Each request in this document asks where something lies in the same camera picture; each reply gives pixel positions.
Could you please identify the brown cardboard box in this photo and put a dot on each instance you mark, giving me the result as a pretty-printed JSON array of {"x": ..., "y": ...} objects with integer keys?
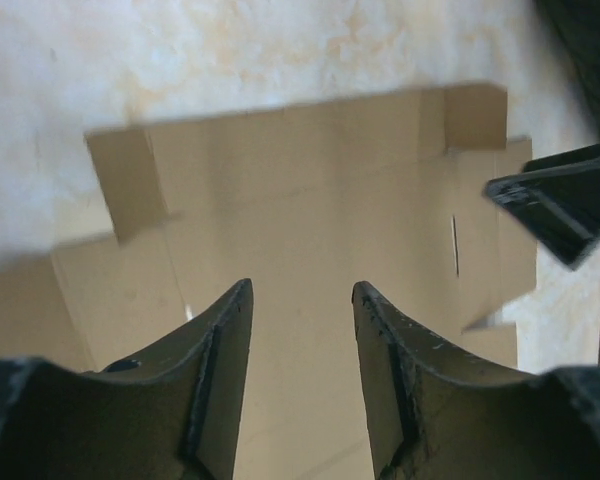
[{"x": 305, "y": 202}]

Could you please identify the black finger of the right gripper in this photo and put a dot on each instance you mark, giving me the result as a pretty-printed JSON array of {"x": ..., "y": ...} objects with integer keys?
[{"x": 556, "y": 199}]

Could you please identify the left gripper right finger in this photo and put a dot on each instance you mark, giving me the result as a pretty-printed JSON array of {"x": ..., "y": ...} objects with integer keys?
[{"x": 437, "y": 411}]

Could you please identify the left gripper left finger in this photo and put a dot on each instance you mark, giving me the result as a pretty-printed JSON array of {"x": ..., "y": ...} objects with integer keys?
[{"x": 169, "y": 411}]

